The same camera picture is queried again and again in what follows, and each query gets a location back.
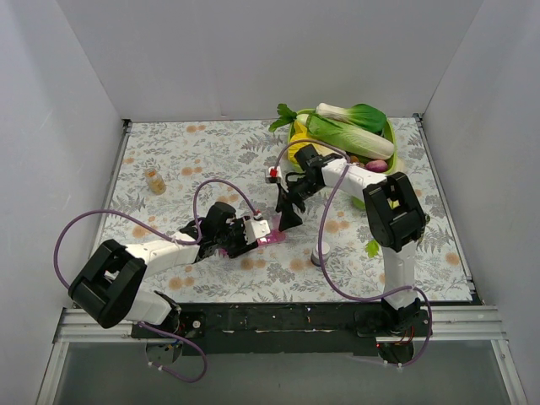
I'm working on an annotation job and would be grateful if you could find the clear bottle of yellow pills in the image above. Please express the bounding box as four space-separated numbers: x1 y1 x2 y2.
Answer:
144 168 166 195

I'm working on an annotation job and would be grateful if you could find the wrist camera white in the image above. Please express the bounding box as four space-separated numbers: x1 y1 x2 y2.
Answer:
265 166 283 184
244 216 272 244

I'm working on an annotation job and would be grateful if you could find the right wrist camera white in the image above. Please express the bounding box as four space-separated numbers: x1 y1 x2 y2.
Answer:
265 166 283 184

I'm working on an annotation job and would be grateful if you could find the bok choy toy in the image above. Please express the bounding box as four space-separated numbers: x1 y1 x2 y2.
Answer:
316 103 387 132

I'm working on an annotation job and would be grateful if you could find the black front table rail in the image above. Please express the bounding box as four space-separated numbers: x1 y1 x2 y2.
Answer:
130 300 431 355

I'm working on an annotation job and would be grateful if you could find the yellow napa cabbage toy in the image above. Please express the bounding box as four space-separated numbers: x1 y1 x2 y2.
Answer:
287 132 332 165

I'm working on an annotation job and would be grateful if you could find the pink weekly pill organizer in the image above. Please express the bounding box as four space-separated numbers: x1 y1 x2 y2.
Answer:
219 226 285 257

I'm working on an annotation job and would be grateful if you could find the white bottle blue label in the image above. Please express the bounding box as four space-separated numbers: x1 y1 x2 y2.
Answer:
310 241 331 267

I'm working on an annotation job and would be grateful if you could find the celery stalk toy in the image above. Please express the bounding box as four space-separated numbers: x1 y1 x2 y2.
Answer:
364 240 381 258

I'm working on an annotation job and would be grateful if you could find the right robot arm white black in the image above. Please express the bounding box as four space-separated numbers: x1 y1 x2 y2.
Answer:
266 144 428 336

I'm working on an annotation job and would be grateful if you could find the round green cabbage toy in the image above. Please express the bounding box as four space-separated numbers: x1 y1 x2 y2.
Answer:
352 197 365 210

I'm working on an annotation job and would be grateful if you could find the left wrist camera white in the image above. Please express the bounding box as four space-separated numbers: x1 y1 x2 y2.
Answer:
244 216 272 244

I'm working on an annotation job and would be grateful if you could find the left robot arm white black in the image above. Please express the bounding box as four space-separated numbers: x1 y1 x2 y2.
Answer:
68 202 271 338

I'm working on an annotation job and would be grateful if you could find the floral table mat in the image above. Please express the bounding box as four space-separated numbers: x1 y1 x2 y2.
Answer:
101 118 472 303

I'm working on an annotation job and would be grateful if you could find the green napa cabbage toy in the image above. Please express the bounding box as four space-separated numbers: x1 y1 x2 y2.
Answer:
304 113 395 160

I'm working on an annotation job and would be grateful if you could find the purple onion toy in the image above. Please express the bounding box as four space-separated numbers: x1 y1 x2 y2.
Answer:
364 159 388 173

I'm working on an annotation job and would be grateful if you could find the leafy green herb toy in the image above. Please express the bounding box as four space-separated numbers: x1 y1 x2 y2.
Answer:
268 103 297 132

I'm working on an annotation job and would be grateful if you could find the green plastic tray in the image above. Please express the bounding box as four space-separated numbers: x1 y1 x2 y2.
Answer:
288 120 404 174

